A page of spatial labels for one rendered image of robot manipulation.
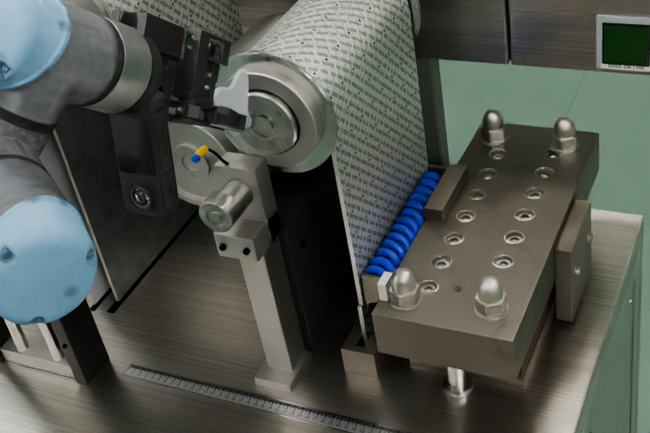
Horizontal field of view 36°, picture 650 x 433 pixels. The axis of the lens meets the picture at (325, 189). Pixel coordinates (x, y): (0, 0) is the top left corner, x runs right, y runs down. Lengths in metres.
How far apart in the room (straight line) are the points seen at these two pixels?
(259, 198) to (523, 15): 0.41
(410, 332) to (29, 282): 0.56
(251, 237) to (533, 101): 2.41
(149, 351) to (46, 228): 0.71
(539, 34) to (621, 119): 2.05
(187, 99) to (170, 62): 0.04
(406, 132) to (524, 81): 2.30
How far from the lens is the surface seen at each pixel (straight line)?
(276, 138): 1.04
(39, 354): 1.36
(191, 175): 1.16
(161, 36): 0.88
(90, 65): 0.77
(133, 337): 1.37
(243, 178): 1.07
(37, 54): 0.73
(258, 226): 1.09
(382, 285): 1.11
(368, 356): 1.20
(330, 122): 1.02
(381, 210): 1.19
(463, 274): 1.14
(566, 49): 1.27
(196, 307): 1.38
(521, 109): 3.37
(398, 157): 1.22
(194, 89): 0.89
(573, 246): 1.19
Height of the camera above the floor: 1.78
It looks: 35 degrees down
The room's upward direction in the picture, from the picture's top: 11 degrees counter-clockwise
